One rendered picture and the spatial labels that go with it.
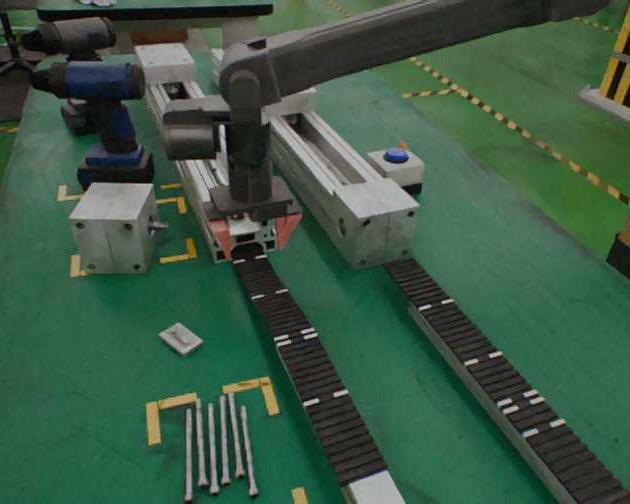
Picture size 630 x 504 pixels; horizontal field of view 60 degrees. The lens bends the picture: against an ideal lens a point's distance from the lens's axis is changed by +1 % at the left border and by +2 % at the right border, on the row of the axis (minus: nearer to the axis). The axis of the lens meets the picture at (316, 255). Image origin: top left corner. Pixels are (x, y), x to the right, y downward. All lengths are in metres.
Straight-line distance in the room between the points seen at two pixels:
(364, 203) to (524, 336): 0.28
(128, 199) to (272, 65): 0.31
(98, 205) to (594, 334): 0.69
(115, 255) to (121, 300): 0.07
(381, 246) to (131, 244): 0.36
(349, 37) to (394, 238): 0.31
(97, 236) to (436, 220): 0.54
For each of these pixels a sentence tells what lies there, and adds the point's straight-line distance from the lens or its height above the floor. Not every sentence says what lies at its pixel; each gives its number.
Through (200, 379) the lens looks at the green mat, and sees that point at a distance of 0.67.
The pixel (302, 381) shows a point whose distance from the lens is 0.61.
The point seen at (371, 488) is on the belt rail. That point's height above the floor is 0.81.
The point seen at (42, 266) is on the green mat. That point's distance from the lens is 0.90.
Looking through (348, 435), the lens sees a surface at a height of 0.81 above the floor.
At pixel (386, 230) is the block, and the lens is 0.80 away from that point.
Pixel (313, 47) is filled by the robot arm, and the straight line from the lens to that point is 0.64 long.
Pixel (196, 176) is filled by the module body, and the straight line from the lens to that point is 0.89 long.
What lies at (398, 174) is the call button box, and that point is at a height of 0.83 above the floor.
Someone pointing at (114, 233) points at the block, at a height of 0.85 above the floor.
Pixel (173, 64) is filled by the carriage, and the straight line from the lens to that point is 1.29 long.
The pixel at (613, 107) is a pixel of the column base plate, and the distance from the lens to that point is 4.03.
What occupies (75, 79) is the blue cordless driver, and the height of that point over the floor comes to 0.98.
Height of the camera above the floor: 1.28
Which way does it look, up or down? 36 degrees down
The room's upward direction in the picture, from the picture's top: 2 degrees clockwise
